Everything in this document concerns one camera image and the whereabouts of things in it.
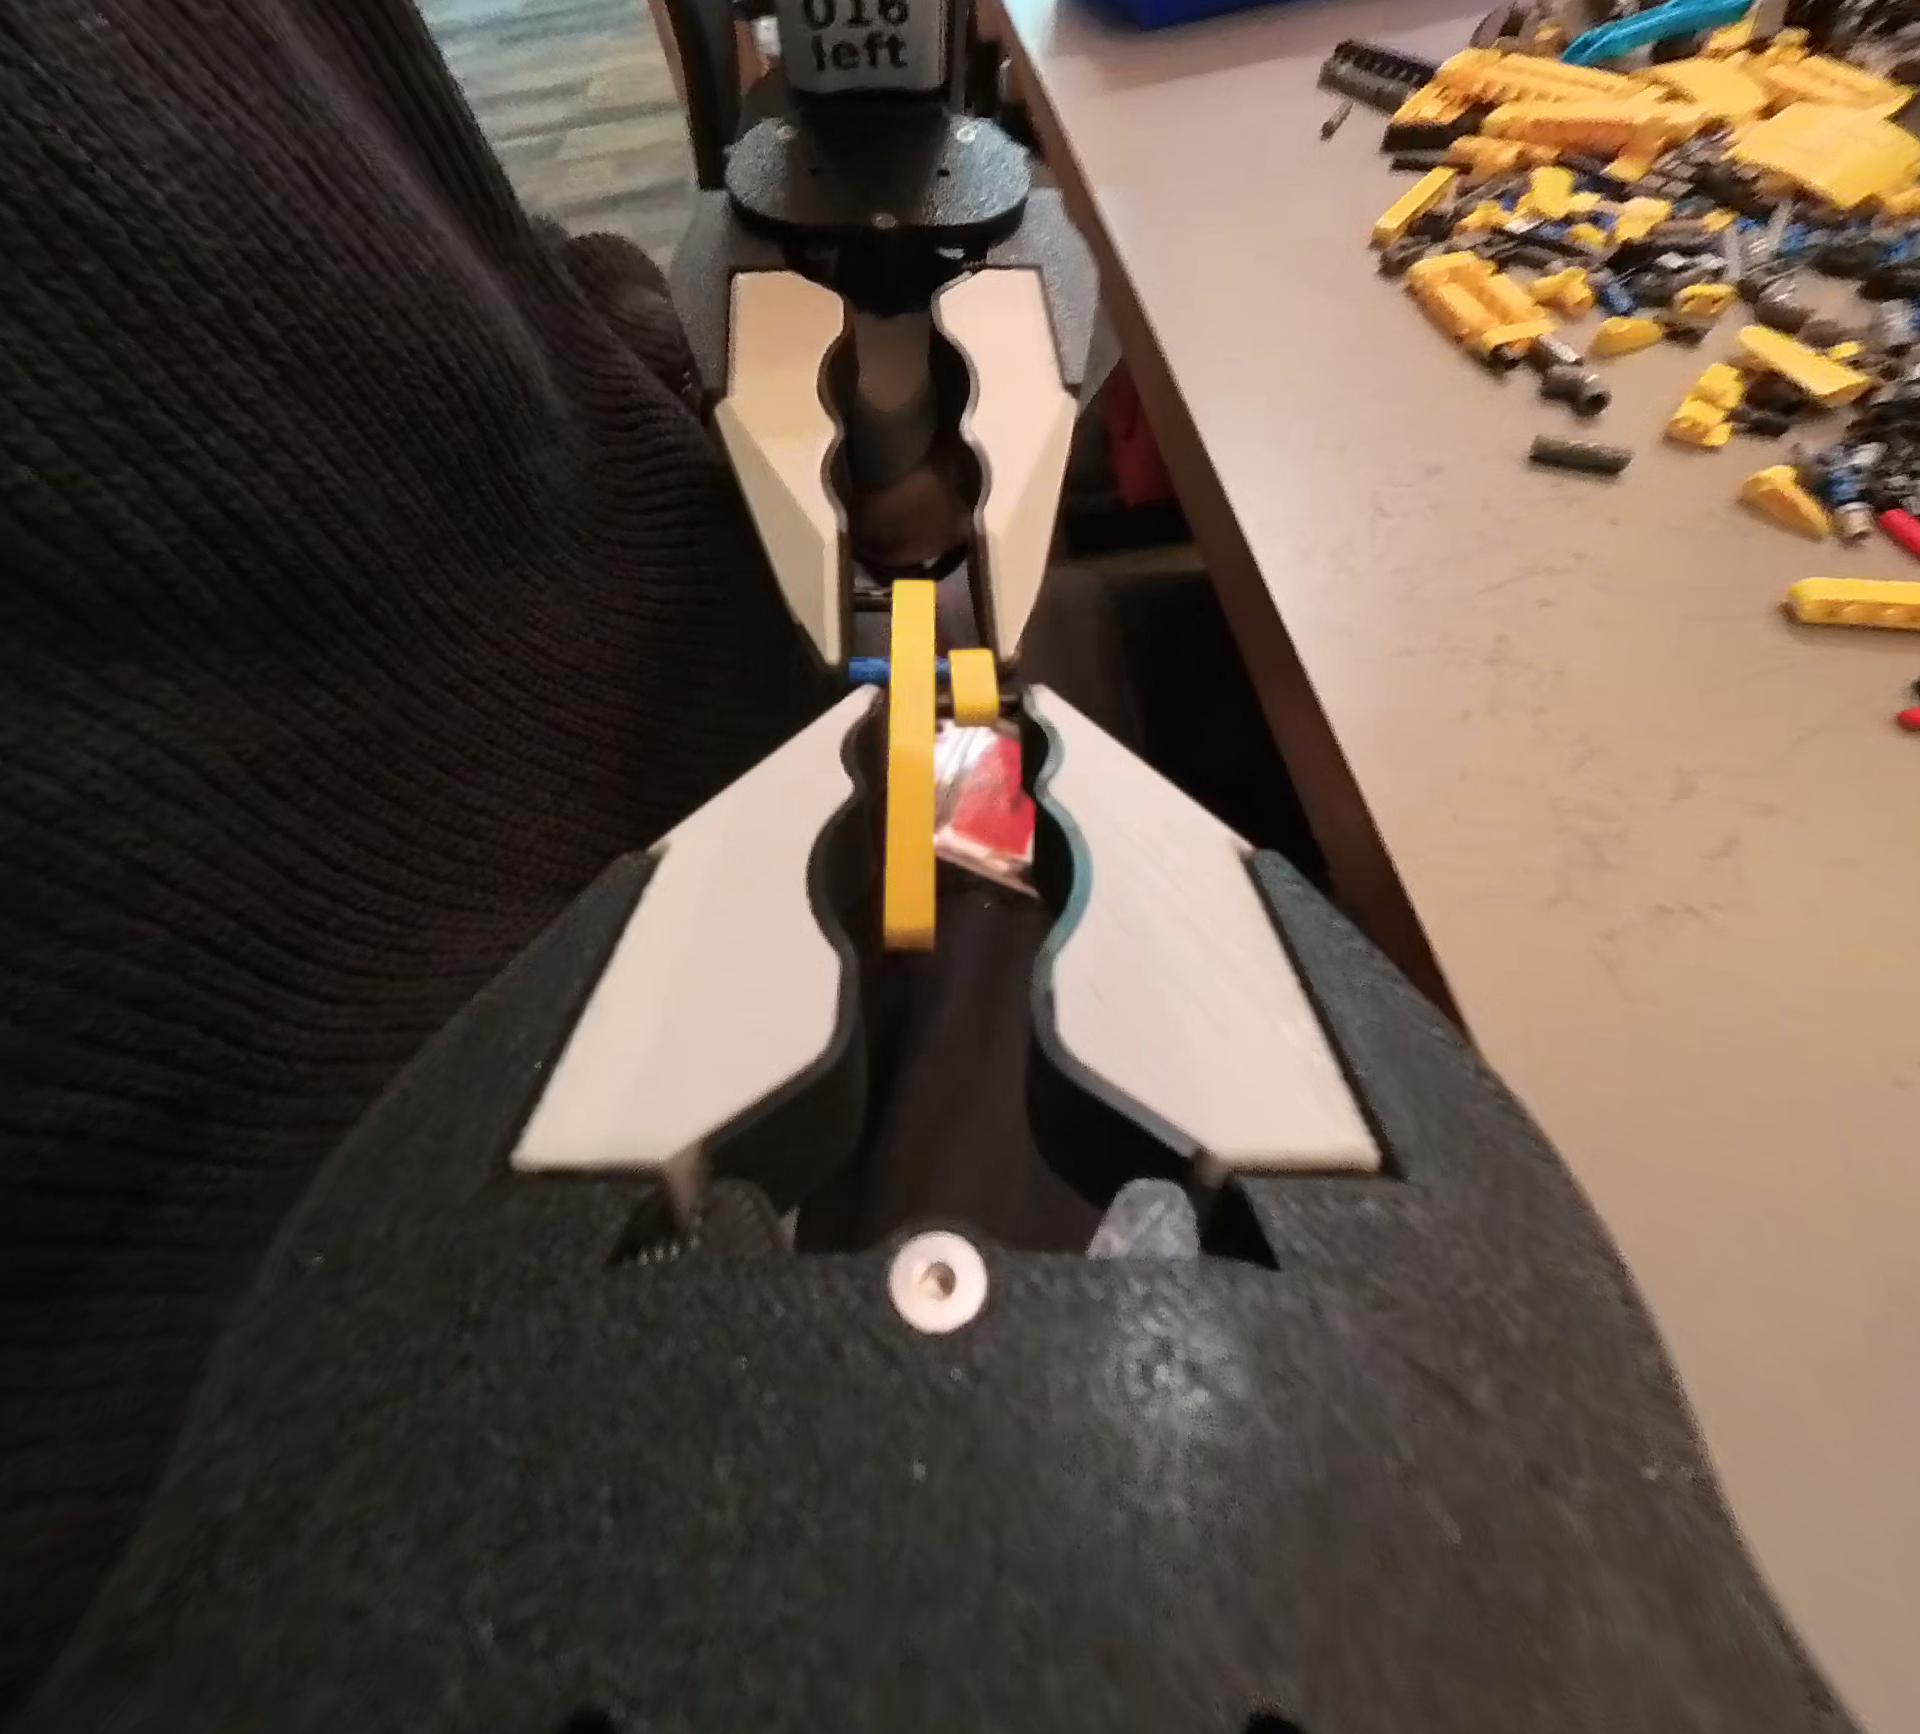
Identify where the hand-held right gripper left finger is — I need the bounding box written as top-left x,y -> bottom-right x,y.
513,687 -> 880,1232

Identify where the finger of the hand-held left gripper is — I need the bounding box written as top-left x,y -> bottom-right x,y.
713,267 -> 858,665
930,261 -> 1079,658

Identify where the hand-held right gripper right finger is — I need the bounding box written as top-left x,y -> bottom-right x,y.
1027,687 -> 1378,1181

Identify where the yellow toy beam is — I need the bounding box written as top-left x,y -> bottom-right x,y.
1784,579 -> 1920,630
880,579 -> 941,949

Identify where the person's left forearm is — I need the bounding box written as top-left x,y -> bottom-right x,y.
551,232 -> 713,444

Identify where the person's left hand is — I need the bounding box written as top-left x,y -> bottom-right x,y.
863,436 -> 987,572

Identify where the black office chair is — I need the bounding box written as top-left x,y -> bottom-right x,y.
617,0 -> 755,194

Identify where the red and white card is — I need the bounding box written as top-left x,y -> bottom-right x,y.
930,723 -> 1043,891

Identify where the person's black knit sweater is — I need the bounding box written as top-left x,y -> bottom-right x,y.
0,0 -> 839,1734

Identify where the pile of toy building pieces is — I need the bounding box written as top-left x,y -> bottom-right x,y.
1319,0 -> 1920,553

